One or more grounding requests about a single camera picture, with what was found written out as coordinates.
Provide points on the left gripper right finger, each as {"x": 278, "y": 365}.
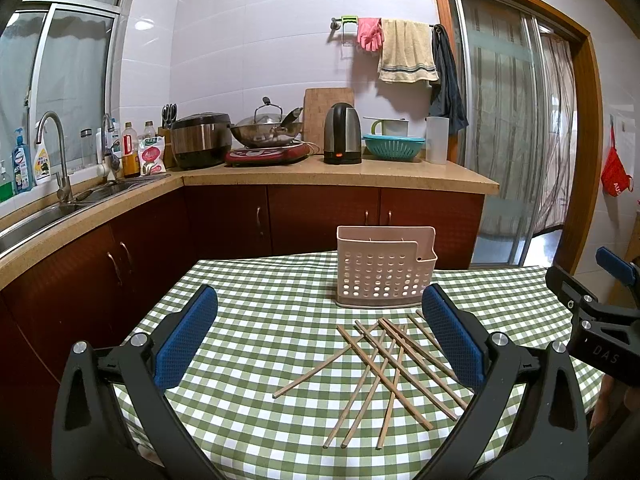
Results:
{"x": 548, "y": 438}

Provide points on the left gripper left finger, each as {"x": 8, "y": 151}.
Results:
{"x": 90, "y": 438}

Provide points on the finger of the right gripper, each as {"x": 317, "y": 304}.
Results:
{"x": 578, "y": 299}
{"x": 623, "y": 271}

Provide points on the wooden chopstick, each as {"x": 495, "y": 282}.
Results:
{"x": 390, "y": 360}
{"x": 345, "y": 411}
{"x": 390, "y": 405}
{"x": 423, "y": 330}
{"x": 361, "y": 414}
{"x": 367, "y": 361}
{"x": 424, "y": 359}
{"x": 314, "y": 371}

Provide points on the dark red kitchen cabinets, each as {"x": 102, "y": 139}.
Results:
{"x": 97, "y": 288}

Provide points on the kitchen window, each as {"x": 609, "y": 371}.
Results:
{"x": 56, "y": 59}

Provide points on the red hanging bag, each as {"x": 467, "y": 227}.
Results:
{"x": 614, "y": 178}

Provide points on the pink perforated utensil holder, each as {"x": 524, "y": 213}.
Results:
{"x": 383, "y": 267}

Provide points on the white plastic cup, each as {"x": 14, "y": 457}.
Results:
{"x": 436, "y": 137}

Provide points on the sliding glass door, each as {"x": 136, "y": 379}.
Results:
{"x": 517, "y": 78}

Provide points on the stainless steel sink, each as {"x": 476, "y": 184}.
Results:
{"x": 21, "y": 232}

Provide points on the dark hanging cloth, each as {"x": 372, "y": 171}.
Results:
{"x": 446, "y": 99}

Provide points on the teal plastic colander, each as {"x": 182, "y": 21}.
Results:
{"x": 395, "y": 148}

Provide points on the white green measuring jug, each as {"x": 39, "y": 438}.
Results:
{"x": 390, "y": 127}

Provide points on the white yellow cleaner bottle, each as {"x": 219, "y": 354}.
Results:
{"x": 41, "y": 165}

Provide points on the orange oil bottle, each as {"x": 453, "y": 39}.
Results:
{"x": 130, "y": 161}

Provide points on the black steel electric kettle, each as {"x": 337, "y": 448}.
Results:
{"x": 342, "y": 135}

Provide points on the beige hanging towel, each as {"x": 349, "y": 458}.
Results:
{"x": 407, "y": 55}

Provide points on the blue detergent bottle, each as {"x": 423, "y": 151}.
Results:
{"x": 23, "y": 179}

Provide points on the pink white seasoning bag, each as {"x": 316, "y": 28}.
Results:
{"x": 151, "y": 155}

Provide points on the black rice cooker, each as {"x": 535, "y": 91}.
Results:
{"x": 201, "y": 140}

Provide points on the wooden cutting board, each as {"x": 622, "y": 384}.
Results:
{"x": 317, "y": 102}

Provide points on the red induction cooker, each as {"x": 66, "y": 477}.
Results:
{"x": 275, "y": 155}

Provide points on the pink rubber glove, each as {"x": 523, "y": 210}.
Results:
{"x": 370, "y": 34}

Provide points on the knife block with scissors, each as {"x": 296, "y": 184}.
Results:
{"x": 169, "y": 115}

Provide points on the steel wok with lid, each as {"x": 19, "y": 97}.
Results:
{"x": 269, "y": 126}

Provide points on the wall towel rail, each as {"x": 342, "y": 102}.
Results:
{"x": 342, "y": 21}

